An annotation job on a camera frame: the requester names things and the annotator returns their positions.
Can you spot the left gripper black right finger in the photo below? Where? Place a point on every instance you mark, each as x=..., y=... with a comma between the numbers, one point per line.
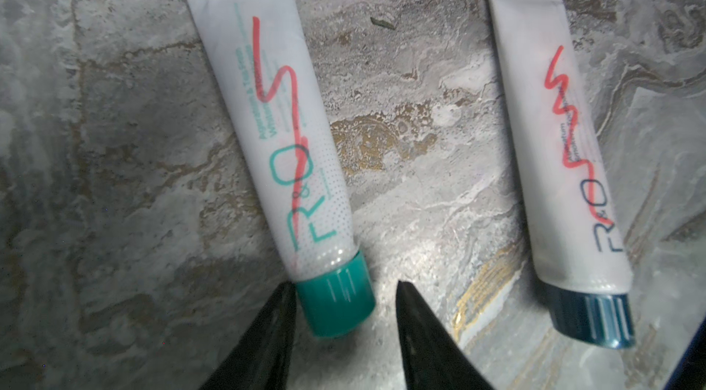
x=431, y=358

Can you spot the white tube teal cap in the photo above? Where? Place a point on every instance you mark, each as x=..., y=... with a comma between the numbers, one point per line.
x=262, y=65

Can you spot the white tube dark blue cap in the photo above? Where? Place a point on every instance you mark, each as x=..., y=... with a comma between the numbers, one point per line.
x=577, y=248

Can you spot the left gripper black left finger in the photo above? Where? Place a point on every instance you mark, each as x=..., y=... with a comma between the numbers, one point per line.
x=261, y=359

